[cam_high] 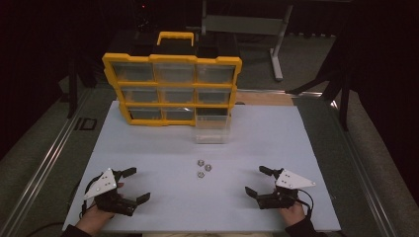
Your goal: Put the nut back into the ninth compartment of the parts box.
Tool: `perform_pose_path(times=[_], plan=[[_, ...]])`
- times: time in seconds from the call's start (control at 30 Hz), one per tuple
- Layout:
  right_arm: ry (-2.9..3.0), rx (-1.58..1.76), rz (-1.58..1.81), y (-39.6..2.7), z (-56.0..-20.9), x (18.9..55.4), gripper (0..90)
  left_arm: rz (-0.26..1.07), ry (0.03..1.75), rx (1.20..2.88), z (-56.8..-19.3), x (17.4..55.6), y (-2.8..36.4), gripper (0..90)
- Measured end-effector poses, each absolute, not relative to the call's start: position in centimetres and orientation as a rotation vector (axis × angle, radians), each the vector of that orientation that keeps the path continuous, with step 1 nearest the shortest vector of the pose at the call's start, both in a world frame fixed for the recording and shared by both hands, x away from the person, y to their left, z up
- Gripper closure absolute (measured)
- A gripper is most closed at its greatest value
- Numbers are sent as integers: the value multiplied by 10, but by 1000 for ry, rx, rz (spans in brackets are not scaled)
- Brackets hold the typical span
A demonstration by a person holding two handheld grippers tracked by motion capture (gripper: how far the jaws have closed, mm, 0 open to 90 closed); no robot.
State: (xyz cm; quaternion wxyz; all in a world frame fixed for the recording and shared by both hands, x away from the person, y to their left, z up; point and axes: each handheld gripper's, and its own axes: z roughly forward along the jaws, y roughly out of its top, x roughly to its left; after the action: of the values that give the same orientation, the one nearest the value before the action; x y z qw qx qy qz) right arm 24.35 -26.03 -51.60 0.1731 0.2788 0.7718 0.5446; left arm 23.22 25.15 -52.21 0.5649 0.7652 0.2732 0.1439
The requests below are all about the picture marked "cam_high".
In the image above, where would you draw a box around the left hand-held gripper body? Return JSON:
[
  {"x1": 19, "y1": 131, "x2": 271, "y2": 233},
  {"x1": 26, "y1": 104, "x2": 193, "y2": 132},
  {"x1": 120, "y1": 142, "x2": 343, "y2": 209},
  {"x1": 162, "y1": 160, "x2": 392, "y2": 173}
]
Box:
[{"x1": 83, "y1": 167, "x2": 139, "y2": 217}]

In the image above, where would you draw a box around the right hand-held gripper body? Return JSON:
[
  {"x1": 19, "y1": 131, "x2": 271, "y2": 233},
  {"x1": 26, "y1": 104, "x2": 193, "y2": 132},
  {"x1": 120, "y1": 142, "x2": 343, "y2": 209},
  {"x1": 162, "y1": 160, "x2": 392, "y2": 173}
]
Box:
[{"x1": 256, "y1": 168, "x2": 317, "y2": 210}]

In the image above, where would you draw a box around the clear plastic drawer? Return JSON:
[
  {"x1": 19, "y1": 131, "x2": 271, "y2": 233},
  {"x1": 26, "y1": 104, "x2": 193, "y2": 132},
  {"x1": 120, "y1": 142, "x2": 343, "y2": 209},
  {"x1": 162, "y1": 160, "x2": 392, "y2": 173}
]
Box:
[{"x1": 192, "y1": 108, "x2": 231, "y2": 145}]

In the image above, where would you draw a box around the person's right hand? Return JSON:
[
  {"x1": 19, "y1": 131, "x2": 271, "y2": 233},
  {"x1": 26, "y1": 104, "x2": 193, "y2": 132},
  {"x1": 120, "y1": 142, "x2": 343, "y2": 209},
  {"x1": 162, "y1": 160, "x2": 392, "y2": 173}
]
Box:
[{"x1": 279, "y1": 200, "x2": 307, "y2": 228}]

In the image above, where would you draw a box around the person's left hand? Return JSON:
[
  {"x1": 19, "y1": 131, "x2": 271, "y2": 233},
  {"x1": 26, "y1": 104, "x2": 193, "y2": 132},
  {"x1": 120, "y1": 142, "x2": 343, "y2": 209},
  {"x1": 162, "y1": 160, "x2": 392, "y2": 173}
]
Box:
[{"x1": 74, "y1": 202, "x2": 116, "y2": 236}]

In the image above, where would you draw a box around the wooden board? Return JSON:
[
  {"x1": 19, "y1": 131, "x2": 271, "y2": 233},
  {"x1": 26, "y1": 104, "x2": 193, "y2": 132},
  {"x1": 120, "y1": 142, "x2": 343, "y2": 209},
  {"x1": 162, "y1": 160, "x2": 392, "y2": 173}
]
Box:
[{"x1": 235, "y1": 91, "x2": 294, "y2": 107}]

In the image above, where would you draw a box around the black stand leg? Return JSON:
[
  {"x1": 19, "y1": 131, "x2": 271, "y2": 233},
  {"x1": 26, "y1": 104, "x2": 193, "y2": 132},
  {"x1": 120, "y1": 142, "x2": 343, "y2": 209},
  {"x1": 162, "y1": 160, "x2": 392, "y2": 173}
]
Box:
[{"x1": 58, "y1": 48, "x2": 100, "y2": 120}]

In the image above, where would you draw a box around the grid of clear organizer drawers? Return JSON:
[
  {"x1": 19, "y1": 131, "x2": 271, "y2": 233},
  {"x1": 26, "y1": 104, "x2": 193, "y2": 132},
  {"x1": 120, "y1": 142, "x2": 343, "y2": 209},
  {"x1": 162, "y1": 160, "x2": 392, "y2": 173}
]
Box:
[{"x1": 112, "y1": 62, "x2": 236, "y2": 121}]

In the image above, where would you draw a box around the black tripod stand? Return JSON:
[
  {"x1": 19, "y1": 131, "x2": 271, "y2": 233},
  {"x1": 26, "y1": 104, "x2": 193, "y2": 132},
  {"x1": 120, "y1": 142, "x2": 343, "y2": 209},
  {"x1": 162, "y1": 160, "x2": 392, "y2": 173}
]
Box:
[{"x1": 286, "y1": 31, "x2": 351, "y2": 132}]

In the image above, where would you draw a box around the yellow and black drawer organizer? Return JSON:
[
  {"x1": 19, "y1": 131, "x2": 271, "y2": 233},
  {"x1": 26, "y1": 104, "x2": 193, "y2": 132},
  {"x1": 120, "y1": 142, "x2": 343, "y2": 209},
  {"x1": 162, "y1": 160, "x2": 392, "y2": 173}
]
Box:
[{"x1": 102, "y1": 31, "x2": 243, "y2": 127}]

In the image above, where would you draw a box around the grey metal desk stand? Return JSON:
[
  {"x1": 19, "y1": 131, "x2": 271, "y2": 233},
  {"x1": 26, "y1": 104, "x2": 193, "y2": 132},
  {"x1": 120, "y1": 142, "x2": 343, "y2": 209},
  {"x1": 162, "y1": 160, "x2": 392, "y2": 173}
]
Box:
[{"x1": 200, "y1": 0, "x2": 294, "y2": 82}]

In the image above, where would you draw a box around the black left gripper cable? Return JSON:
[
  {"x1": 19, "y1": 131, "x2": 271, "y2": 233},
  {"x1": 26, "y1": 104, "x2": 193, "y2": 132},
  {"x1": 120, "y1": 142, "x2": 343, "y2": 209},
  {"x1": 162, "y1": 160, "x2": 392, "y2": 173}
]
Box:
[{"x1": 78, "y1": 176, "x2": 100, "y2": 220}]

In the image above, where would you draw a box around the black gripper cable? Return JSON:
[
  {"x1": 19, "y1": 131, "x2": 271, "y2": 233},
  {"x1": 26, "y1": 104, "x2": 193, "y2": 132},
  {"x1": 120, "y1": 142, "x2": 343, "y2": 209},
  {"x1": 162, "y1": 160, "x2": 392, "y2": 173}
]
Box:
[
  {"x1": 295, "y1": 189, "x2": 314, "y2": 219},
  {"x1": 78, "y1": 176, "x2": 100, "y2": 220}
]

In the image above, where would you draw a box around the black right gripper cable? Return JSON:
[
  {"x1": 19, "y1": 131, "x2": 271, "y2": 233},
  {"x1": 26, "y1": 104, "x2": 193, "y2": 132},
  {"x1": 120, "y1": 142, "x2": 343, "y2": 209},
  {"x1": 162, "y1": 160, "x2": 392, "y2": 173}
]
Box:
[{"x1": 295, "y1": 189, "x2": 314, "y2": 219}]

